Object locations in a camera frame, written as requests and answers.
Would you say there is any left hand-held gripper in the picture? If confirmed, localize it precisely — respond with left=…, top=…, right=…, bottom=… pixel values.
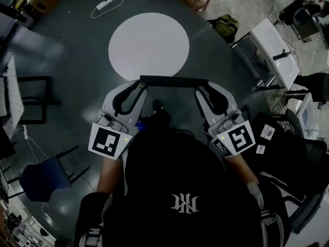
left=88, top=80, right=149, bottom=161

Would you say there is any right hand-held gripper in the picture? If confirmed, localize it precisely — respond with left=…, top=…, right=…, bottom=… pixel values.
left=194, top=81, right=257, bottom=160

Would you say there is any person's left forearm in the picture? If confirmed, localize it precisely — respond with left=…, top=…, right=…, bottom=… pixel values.
left=96, top=154, right=127, bottom=197

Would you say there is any person's right forearm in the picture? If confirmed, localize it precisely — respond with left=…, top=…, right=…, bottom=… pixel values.
left=227, top=152, right=261, bottom=193

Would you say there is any white round table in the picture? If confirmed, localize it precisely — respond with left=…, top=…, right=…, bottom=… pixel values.
left=108, top=12, right=190, bottom=82

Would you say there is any green backpack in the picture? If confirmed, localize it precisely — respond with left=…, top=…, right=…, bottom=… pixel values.
left=206, top=14, right=240, bottom=44

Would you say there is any white-topped wooden desk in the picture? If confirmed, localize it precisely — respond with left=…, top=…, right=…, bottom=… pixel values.
left=230, top=17, right=302, bottom=90

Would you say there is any black garment with labels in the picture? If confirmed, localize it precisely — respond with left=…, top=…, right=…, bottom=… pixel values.
left=252, top=111, right=309, bottom=181

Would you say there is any black cylinder stand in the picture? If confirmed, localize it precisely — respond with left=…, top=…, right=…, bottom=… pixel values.
left=272, top=48, right=291, bottom=62

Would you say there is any white machine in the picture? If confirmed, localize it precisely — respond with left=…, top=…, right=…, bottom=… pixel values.
left=297, top=92, right=325, bottom=140

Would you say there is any white power strip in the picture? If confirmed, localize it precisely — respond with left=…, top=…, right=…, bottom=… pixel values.
left=96, top=0, right=115, bottom=10

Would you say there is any blue chair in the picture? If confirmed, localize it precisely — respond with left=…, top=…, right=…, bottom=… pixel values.
left=19, top=145, right=91, bottom=203

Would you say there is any white side table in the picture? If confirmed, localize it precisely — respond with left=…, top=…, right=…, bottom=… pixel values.
left=0, top=55, right=25, bottom=139

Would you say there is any grey waste bin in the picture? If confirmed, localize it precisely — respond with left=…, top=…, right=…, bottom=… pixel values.
left=293, top=7, right=313, bottom=28

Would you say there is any black frame stool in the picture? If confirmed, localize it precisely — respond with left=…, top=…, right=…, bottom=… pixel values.
left=16, top=76, right=63, bottom=125

